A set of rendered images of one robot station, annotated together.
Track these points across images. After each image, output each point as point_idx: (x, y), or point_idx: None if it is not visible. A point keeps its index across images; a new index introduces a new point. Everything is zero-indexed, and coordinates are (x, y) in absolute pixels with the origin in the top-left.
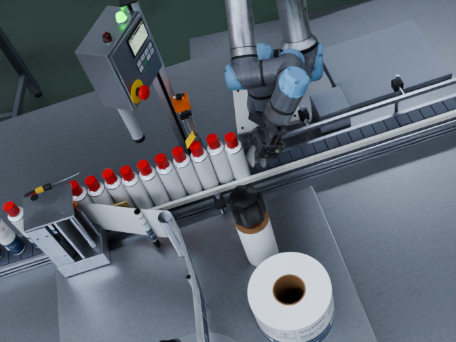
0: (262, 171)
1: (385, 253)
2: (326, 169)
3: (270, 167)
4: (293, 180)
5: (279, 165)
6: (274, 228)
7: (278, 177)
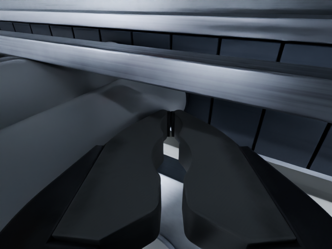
0: (234, 107)
1: None
2: None
3: (271, 111)
4: None
5: (319, 121)
6: (189, 241)
7: (275, 161)
